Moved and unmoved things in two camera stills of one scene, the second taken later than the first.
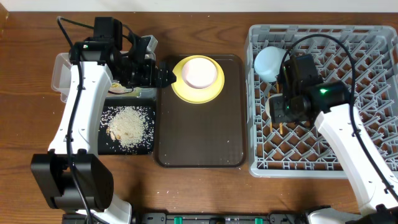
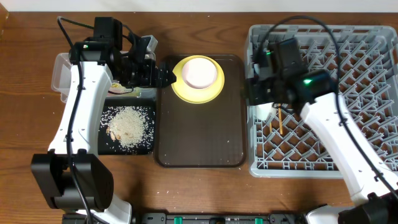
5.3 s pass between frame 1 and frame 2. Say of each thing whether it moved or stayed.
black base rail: stayed
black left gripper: stayed
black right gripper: moved
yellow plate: stayed
